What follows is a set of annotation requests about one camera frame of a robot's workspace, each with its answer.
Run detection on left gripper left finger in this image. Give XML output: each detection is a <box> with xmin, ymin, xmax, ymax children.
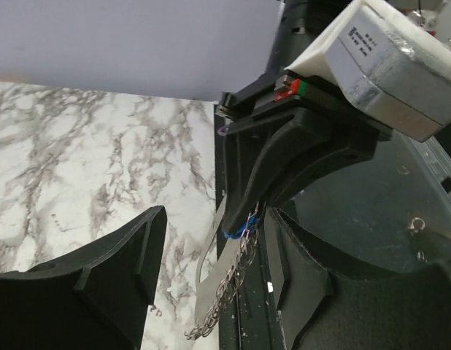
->
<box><xmin>0</xmin><ymin>206</ymin><xmax>166</xmax><ymax>349</ymax></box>

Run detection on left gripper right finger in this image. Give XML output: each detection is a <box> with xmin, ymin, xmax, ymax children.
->
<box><xmin>267</xmin><ymin>209</ymin><xmax>451</xmax><ymax>349</ymax></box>

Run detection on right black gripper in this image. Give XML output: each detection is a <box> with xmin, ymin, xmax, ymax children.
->
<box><xmin>216</xmin><ymin>1</ymin><xmax>393</xmax><ymax>233</ymax></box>

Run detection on blue tagged key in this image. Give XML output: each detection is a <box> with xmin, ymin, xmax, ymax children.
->
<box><xmin>223</xmin><ymin>215</ymin><xmax>257</xmax><ymax>239</ymax></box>

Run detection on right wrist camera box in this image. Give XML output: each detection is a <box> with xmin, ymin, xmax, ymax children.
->
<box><xmin>287</xmin><ymin>1</ymin><xmax>451</xmax><ymax>141</ymax></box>

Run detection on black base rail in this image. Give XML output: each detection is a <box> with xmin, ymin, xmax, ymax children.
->
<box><xmin>213</xmin><ymin>104</ymin><xmax>285</xmax><ymax>349</ymax></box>

